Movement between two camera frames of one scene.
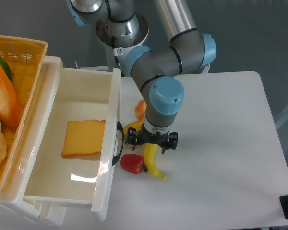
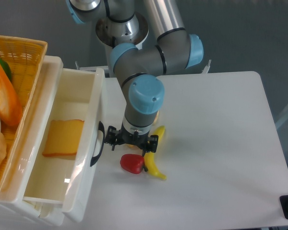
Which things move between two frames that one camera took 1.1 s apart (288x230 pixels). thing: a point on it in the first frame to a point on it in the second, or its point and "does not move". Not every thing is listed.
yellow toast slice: (83, 137) to (64, 138)
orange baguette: (5, 104) does not move
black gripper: (145, 136) to (114, 137)
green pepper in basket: (6, 68) does not move
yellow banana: (149, 154) does not move
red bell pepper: (132, 163) does not move
